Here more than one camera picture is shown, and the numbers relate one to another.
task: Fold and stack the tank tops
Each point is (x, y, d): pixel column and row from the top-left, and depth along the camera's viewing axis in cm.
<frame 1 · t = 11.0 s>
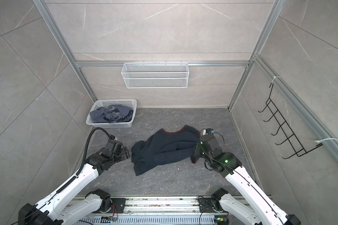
left hand: (123, 149, 82), fingers open
right hand: (196, 146, 75), fingers closed
navy tank top red trim: (165, 146, 92), point 6 cm above the table
grey blue tank top: (111, 114, 110), point 7 cm above the table
white plastic laundry basket: (130, 103, 117), point 8 cm above the table

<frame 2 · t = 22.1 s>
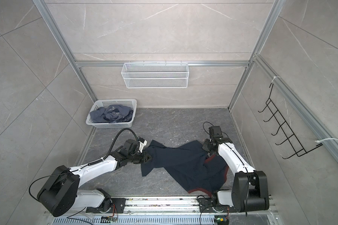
left hand: (152, 155, 85), fingers closed
right hand: (207, 145, 89), fingers closed
navy tank top red trim: (189, 166, 83), point 6 cm above the table
the other named things where they were.

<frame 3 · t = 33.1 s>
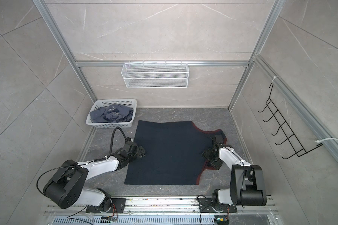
left hand: (140, 149, 93), fingers open
right hand: (207, 157, 91), fingers open
navy tank top red trim: (173, 153, 91), point 4 cm above the table
the other named things where they were.

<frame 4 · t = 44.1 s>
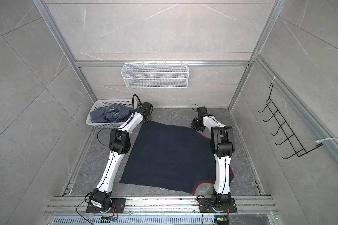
left hand: (146, 115, 113), fingers open
right hand: (193, 125, 108), fingers closed
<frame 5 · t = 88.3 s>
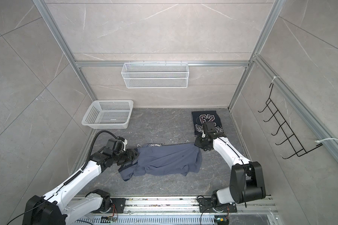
left hand: (135, 152, 83), fingers open
right hand: (197, 141, 89), fingers closed
navy tank top red trim: (199, 117, 113), point 3 cm above the table
grey blue tank top: (158, 159, 86), point 6 cm above the table
the other named things where they were.

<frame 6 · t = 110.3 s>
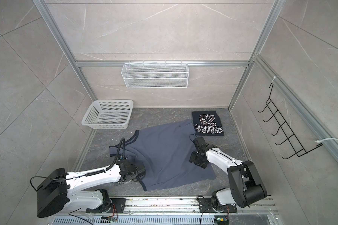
left hand: (125, 175, 80), fingers closed
right hand: (193, 160, 90), fingers open
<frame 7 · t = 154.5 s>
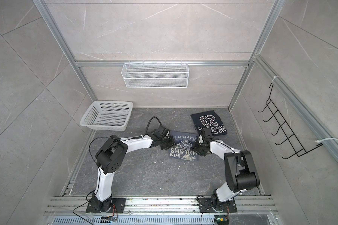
left hand: (177, 142, 94), fingers open
right hand: (192, 147, 94), fingers open
grey blue tank top: (182, 149, 92), point 5 cm above the table
